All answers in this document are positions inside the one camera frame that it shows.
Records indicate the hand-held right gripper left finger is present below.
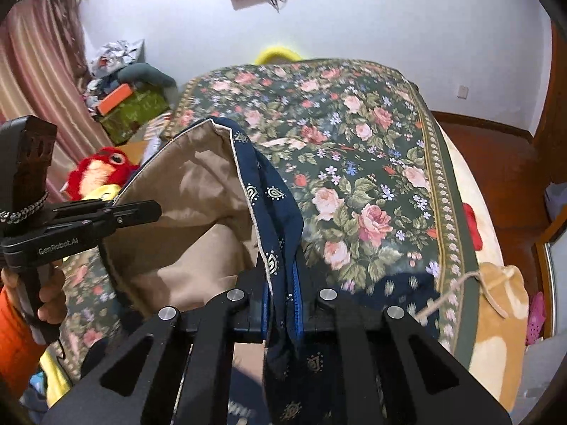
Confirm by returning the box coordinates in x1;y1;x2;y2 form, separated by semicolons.
42;270;271;425

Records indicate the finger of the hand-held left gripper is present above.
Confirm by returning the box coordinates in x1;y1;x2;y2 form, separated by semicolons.
51;199;118;220
62;200;162;233

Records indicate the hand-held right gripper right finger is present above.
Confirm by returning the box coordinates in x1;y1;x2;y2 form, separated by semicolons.
290;266;515;425

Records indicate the navy patterned hooded jacket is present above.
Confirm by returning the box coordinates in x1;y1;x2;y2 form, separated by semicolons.
100;116;530;425

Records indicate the pile of grey clothes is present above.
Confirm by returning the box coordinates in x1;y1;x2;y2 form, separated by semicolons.
86;39;145;111

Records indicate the person's left hand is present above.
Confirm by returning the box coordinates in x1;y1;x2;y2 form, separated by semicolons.
0;268;67;326

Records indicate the red plush toy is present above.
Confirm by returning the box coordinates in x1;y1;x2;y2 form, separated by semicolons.
60;147;140;202

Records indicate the striped cloth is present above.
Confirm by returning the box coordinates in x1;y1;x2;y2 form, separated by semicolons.
142;117;175;155

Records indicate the green patterned box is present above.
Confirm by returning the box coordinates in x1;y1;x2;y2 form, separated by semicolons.
98;89;171;145

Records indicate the orange box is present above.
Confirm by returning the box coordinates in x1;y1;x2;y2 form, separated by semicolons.
97;83;134;116

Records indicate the grey plush pillow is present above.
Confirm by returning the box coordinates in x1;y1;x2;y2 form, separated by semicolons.
116;63;178;91

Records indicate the striped brown curtain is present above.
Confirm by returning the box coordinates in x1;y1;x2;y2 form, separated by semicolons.
0;0;96;200

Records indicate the floral blanket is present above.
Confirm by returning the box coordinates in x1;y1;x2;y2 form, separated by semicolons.
55;57;477;364

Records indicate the cream cartoon bedsheet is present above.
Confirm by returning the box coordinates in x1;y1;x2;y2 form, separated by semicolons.
410;84;530;412

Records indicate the pink slipper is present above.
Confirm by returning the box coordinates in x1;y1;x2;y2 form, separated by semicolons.
525;291;546;346

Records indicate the wooden door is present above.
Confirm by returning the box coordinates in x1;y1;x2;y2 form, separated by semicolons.
532;22;567;196

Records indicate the yellow plush ring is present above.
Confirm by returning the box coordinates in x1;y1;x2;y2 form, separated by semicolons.
256;43;306;65

